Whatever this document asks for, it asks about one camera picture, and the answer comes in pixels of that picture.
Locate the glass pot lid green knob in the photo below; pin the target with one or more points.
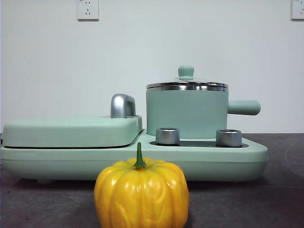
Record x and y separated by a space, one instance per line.
186 71

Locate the yellow toy pumpkin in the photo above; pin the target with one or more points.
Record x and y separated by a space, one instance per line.
142 194

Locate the silver control knob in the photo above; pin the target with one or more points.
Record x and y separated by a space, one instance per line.
229 138
167 136

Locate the green breakfast machine base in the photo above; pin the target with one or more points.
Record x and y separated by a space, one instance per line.
190 164

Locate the white wall socket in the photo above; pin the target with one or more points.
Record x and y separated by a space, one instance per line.
88 9
298 9

